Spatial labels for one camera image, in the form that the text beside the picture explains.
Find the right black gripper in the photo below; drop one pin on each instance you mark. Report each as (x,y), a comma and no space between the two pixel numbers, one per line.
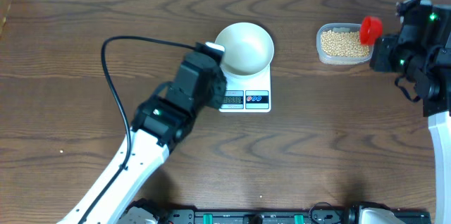
(379,61)

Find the red plastic measuring scoop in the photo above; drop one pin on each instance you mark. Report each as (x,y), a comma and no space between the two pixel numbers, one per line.
(371,29)

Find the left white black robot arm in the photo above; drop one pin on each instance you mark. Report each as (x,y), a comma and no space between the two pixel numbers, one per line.
(160,123)

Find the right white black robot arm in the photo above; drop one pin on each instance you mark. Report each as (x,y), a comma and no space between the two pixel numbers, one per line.
(420,53)

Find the white round bowl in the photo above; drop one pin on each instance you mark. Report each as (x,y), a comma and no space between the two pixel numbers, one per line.
(249,49)

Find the white digital kitchen scale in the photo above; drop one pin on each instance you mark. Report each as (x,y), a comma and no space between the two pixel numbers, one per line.
(247,93)

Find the clear plastic container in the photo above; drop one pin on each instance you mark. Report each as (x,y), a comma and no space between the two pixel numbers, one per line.
(336,60)

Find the soybeans in container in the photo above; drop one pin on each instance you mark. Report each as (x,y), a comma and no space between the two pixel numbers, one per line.
(343,44)

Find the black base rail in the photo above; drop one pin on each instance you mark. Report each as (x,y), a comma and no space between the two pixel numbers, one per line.
(188,216)

